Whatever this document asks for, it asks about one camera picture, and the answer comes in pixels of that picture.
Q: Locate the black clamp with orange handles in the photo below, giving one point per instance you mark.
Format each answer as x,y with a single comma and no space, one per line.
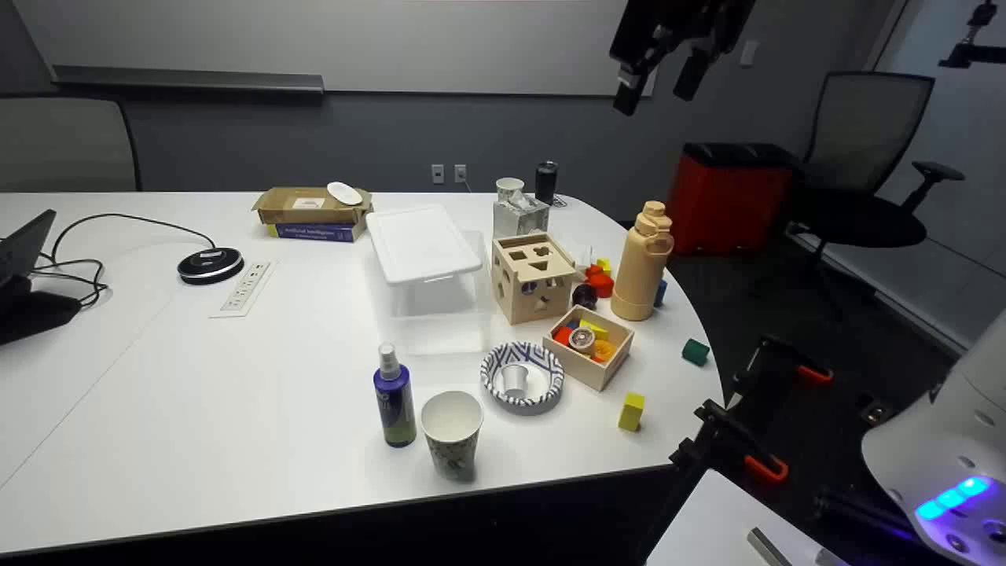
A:
729,435

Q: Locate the yellow wooden block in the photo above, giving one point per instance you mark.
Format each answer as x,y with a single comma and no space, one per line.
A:
634,409

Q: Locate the blue patterned paper plate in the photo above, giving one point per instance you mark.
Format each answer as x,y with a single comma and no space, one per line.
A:
545,380

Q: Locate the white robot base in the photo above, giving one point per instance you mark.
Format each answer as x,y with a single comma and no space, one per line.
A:
944,457

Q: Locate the white paper cup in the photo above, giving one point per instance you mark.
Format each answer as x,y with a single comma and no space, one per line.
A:
450,425

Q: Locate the cardboard box with book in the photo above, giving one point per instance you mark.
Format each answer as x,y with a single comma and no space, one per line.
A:
315,213

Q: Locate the red toy block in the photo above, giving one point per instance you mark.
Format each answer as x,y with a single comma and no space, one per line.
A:
597,277

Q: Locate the black round speaker puck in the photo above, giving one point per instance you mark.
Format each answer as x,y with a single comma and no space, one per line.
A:
208,266

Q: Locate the white coffee pod on plate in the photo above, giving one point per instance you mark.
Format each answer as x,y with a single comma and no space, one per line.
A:
515,383

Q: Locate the green wooden block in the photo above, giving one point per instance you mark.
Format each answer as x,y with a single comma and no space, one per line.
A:
696,354

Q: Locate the black office chair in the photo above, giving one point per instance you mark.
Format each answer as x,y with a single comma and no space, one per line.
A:
863,131

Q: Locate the black toy block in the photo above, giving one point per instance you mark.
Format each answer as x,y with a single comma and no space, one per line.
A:
587,296

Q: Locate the red storage bin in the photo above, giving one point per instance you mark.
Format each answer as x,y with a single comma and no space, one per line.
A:
726,195

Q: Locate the black laptop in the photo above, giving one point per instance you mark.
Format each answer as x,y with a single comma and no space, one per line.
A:
27,314

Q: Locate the wooden shape sorter cube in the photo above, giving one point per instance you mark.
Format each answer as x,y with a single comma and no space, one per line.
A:
530,277

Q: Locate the blue spray bottle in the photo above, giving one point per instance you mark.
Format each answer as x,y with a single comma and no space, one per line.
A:
395,398

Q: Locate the tan plastic bottle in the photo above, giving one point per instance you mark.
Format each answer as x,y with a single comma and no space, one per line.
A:
644,252

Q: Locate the black can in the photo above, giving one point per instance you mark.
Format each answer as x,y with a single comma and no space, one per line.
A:
545,181

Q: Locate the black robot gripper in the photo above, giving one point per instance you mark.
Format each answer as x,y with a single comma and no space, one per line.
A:
647,31

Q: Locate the white power strip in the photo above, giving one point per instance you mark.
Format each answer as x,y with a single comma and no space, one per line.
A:
245,290

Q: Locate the clear plastic bin with lid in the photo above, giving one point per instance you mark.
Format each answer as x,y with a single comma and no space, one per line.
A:
424,275

